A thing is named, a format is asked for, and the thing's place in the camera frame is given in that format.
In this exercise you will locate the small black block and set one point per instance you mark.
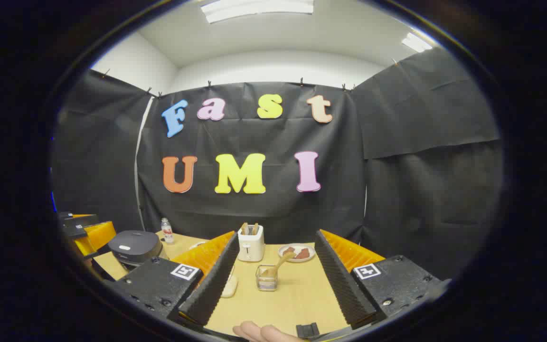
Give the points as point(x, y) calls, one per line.
point(307, 330)

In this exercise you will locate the wooden spoon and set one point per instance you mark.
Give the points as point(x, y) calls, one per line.
point(280, 261)

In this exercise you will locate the white divided dish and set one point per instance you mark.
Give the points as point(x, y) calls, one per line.
point(198, 245)

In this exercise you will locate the small clear drink bottle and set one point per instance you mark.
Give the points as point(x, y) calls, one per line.
point(167, 232)

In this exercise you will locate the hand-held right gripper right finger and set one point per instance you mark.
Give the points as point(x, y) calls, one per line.
point(340, 280)

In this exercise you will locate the long ceiling light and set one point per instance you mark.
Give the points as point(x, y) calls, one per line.
point(257, 9)

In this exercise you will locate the red meat slice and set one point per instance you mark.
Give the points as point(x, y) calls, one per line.
point(288, 250)
point(303, 253)

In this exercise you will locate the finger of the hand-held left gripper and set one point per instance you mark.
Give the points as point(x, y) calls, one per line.
point(98, 235)
point(79, 219)

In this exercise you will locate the black silver rice cooker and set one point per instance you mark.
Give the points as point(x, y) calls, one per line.
point(133, 249)

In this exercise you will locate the white toaster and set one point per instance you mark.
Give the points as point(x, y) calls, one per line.
point(250, 249)

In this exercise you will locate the black backdrop cloth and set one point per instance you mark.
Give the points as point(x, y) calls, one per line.
point(264, 209)

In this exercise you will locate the small ceiling light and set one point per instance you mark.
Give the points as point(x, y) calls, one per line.
point(416, 42)

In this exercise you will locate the white plate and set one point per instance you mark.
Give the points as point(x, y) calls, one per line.
point(297, 260)

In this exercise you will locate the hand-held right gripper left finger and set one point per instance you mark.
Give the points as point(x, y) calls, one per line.
point(212, 280)

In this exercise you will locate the clear container of rice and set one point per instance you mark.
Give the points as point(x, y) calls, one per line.
point(230, 287)

